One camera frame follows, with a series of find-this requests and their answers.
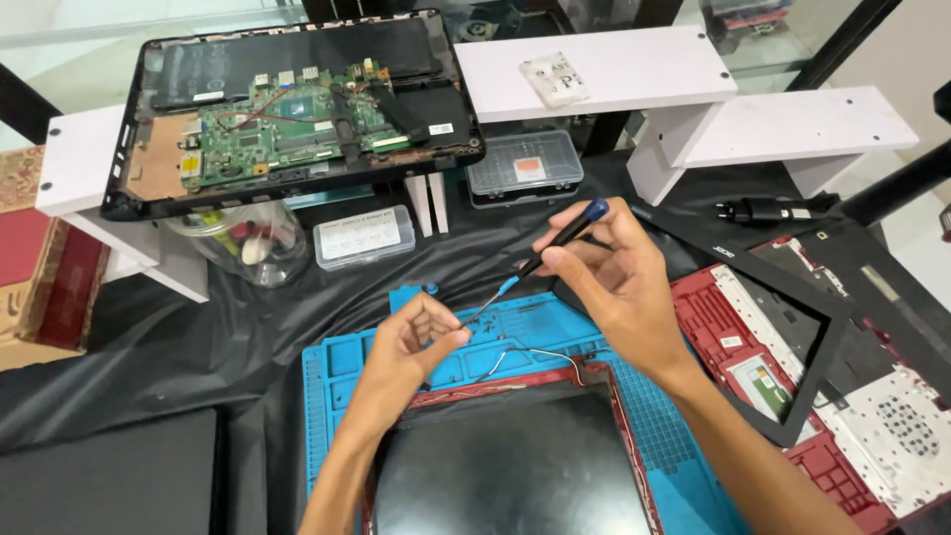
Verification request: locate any person's left hand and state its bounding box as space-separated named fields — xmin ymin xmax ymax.
xmin=359 ymin=292 xmax=474 ymax=425

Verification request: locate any person's right hand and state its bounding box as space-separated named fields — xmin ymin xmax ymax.
xmin=532 ymin=198 xmax=689 ymax=381

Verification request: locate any blue black precision screwdriver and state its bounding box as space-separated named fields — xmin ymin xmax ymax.
xmin=459 ymin=198 xmax=611 ymax=331

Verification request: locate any blue silicone repair mat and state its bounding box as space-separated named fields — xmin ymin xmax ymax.
xmin=302 ymin=282 xmax=751 ymax=535

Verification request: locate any clear small parts box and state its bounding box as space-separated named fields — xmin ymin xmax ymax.
xmin=313 ymin=205 xmax=416 ymax=272

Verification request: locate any clear screwdriver bit case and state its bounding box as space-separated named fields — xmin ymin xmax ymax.
xmin=466 ymin=130 xmax=585 ymax=209

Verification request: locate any red laptop screen lid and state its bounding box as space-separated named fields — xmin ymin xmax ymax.
xmin=362 ymin=360 xmax=664 ymax=535

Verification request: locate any black power plug adapter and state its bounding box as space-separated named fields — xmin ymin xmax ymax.
xmin=715 ymin=193 xmax=841 ymax=227

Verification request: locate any white wooden shelf riser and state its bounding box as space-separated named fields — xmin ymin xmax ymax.
xmin=36 ymin=103 xmax=211 ymax=304
xmin=453 ymin=24 xmax=921 ymax=208

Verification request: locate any clear plastic jar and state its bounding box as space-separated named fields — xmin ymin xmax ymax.
xmin=165 ymin=199 xmax=309 ymax=289

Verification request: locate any white printed plastic pouch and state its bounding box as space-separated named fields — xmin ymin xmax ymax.
xmin=519 ymin=51 xmax=590 ymax=109

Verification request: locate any black plastic table cover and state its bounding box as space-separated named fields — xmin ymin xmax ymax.
xmin=0 ymin=149 xmax=951 ymax=535

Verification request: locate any red laptop palmrest chassis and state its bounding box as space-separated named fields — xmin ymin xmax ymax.
xmin=671 ymin=236 xmax=951 ymax=535

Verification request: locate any open black laptop base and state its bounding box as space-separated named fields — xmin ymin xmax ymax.
xmin=100 ymin=9 xmax=487 ymax=222

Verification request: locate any black flat panel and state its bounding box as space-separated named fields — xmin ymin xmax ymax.
xmin=0 ymin=407 xmax=220 ymax=535

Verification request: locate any red brown cardboard box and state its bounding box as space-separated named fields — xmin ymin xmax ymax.
xmin=0 ymin=145 xmax=112 ymax=373

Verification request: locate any white black antenna cable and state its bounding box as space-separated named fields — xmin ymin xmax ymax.
xmin=475 ymin=343 xmax=588 ymax=387

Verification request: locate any black screen bezel frame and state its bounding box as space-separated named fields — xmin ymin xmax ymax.
xmin=553 ymin=199 xmax=851 ymax=449

